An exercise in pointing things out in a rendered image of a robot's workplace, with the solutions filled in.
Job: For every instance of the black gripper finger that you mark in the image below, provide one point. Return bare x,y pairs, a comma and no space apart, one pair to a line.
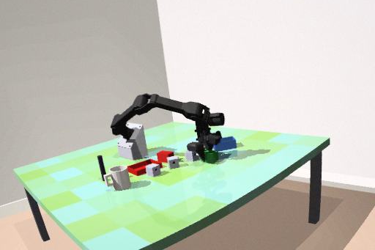
201,153
209,146

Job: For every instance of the grey mug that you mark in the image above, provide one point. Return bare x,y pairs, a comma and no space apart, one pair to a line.
120,179

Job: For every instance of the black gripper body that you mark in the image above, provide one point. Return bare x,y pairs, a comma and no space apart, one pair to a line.
200,134

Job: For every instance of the red tray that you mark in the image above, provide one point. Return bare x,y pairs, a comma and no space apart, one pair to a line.
139,168

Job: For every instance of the green gauge with short grey pin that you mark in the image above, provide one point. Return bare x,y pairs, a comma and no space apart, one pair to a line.
211,156

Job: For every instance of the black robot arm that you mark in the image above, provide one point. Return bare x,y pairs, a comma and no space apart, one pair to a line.
191,110

